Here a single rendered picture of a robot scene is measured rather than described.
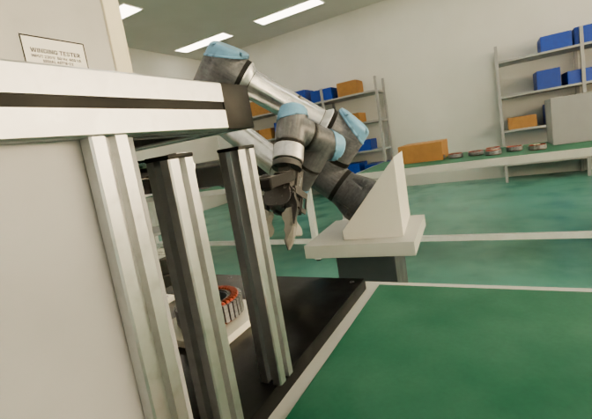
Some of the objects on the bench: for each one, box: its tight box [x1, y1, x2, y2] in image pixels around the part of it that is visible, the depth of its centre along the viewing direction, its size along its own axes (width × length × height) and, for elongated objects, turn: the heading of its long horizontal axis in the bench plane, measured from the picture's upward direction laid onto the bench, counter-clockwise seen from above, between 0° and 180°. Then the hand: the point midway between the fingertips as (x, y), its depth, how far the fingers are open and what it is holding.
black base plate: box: [166, 275, 366, 419], centre depth 69 cm, size 47×64×2 cm
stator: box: [174, 285, 244, 329], centre depth 64 cm, size 11×11×4 cm
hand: (273, 244), depth 82 cm, fingers open, 6 cm apart
